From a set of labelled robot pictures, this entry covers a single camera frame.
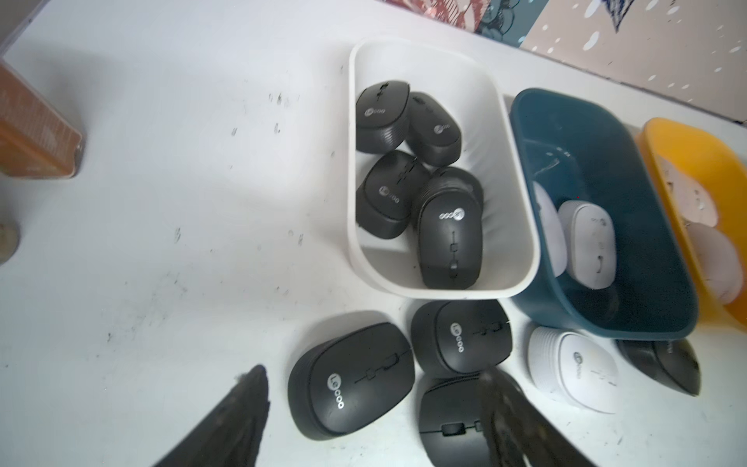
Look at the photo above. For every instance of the pink mouse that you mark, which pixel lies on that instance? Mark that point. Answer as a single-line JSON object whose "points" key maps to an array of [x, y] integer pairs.
{"points": [[715, 260], [692, 201]]}

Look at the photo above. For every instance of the teal storage box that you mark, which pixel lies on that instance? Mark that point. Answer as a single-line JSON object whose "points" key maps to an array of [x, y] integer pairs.
{"points": [[578, 150]]}

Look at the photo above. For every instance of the brown spice jar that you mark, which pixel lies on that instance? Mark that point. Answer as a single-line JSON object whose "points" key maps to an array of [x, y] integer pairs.
{"points": [[37, 142]]}

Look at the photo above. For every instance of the white mouse top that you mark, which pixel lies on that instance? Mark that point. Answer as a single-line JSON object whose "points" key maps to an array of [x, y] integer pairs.
{"points": [[571, 368]]}

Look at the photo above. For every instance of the white storage box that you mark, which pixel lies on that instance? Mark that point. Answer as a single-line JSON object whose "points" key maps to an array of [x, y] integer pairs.
{"points": [[471, 94]]}

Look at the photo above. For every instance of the white mouse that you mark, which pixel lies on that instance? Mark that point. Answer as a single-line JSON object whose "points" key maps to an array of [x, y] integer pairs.
{"points": [[571, 368], [591, 243], [553, 230]]}

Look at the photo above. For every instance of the black mouse top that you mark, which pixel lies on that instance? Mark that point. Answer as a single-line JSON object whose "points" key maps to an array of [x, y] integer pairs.
{"points": [[460, 338]]}

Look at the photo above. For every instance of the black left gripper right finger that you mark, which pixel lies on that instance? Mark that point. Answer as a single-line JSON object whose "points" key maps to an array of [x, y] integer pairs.
{"points": [[516, 433]]}

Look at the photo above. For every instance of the yellow storage box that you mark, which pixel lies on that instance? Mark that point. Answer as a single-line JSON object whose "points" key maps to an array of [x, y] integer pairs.
{"points": [[715, 166]]}

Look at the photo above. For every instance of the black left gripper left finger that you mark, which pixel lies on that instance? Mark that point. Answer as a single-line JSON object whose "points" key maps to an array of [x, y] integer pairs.
{"points": [[231, 434]]}

